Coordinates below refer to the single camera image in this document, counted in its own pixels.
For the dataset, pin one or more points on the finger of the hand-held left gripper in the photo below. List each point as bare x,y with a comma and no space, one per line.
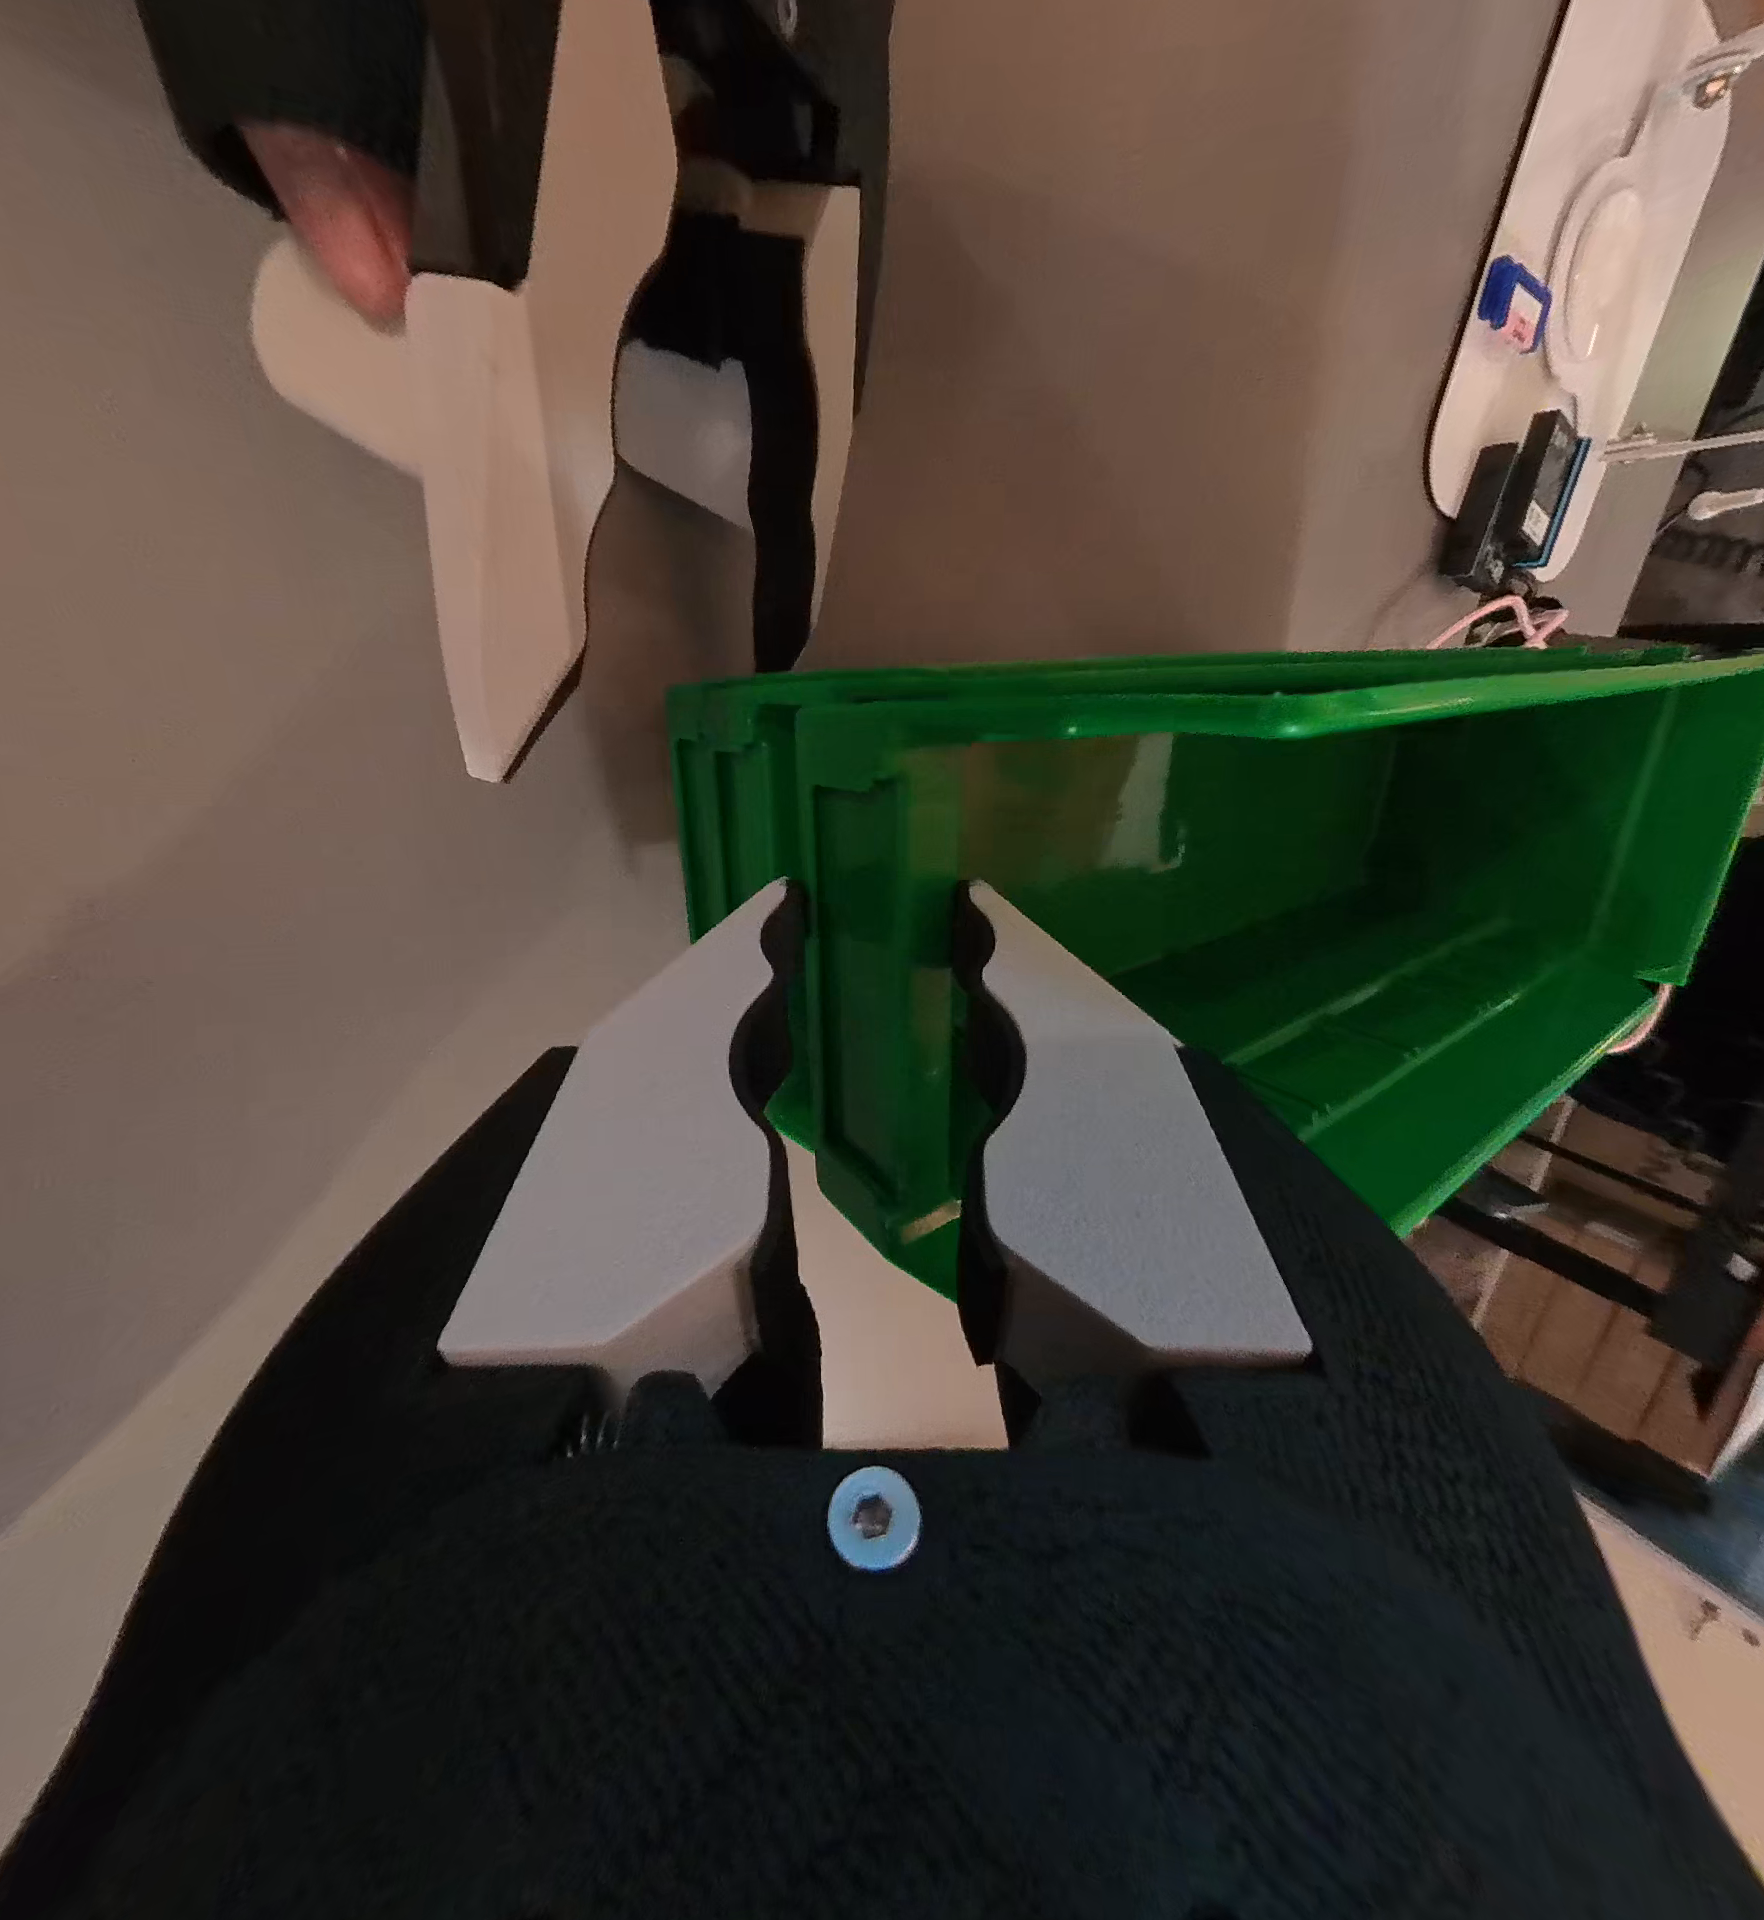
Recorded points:
521,449
793,449

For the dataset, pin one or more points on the small blue box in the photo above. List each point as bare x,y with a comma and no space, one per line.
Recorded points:
1516,305

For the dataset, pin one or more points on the black battery blue trim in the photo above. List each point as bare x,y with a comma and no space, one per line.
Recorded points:
1550,487

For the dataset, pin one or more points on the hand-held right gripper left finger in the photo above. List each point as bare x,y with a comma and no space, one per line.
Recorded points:
627,1202

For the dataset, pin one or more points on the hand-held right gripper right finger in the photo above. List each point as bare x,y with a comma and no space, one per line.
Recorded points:
1123,1202

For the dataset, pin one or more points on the green plastic bin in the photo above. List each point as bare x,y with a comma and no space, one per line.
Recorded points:
704,811
1423,841

